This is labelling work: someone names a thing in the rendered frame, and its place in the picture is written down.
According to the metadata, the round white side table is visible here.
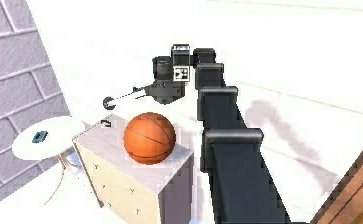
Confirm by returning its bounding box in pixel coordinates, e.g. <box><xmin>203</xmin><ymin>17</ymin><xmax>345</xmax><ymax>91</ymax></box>
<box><xmin>11</xmin><ymin>115</ymin><xmax>87</xmax><ymax>207</ymax></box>

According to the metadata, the brown wooden furniture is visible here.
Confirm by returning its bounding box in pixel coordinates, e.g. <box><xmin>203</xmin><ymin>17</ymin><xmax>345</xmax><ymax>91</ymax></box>
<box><xmin>309</xmin><ymin>137</ymin><xmax>363</xmax><ymax>224</ymax></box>

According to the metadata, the orange basketball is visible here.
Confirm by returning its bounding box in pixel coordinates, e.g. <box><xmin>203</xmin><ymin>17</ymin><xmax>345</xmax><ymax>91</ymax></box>
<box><xmin>123</xmin><ymin>112</ymin><xmax>177</xmax><ymax>166</ymax></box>

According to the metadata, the pale wooden chest of drawers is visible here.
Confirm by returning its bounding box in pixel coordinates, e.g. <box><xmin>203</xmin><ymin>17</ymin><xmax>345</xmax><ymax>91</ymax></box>
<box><xmin>71</xmin><ymin>113</ymin><xmax>195</xmax><ymax>224</ymax></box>

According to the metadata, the small blue box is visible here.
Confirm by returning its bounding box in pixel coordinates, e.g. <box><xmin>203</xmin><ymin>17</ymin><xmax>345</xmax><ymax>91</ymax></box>
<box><xmin>31</xmin><ymin>130</ymin><xmax>49</xmax><ymax>144</ymax></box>

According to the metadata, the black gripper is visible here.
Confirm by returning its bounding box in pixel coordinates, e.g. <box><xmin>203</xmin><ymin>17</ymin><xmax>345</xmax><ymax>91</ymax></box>
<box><xmin>102</xmin><ymin>55</ymin><xmax>187</xmax><ymax>111</ymax></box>

